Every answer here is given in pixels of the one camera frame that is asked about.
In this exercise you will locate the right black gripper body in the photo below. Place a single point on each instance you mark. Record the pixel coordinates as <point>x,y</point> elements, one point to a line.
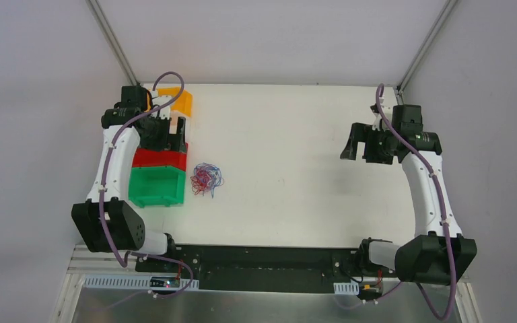
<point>367,145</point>

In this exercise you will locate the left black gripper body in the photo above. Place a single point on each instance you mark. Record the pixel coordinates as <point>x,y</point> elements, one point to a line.
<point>171,135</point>

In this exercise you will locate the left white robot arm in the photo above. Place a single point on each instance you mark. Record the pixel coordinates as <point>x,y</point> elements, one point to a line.
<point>107,220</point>

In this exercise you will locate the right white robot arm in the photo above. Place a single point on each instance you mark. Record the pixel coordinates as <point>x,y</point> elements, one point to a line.
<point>439,253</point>

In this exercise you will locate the clear plastic bin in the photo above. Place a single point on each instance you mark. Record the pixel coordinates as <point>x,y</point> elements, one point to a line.
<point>178,121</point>

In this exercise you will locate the red plastic bin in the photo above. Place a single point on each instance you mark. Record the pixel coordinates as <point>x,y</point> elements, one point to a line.
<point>149,158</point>

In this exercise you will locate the orange plastic bin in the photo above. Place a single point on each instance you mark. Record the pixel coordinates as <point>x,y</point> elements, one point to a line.
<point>183,104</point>

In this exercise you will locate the green plastic bin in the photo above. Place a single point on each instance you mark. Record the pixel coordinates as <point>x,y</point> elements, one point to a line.
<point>157,186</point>

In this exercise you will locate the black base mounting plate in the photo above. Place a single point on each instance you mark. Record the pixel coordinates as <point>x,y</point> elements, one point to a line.
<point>262,269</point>

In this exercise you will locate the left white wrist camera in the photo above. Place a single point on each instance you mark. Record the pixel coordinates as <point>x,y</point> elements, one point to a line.
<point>162,113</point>

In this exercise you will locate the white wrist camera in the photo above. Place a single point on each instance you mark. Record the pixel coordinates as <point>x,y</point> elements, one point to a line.
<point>162,113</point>
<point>379,124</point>

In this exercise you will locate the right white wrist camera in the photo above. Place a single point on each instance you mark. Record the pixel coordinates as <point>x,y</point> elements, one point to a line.
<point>379,124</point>

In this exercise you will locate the aluminium frame rail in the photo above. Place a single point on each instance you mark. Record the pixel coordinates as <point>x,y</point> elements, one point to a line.
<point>85,262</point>

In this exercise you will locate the white slotted cable duct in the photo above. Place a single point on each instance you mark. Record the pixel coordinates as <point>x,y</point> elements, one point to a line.
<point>139,282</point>

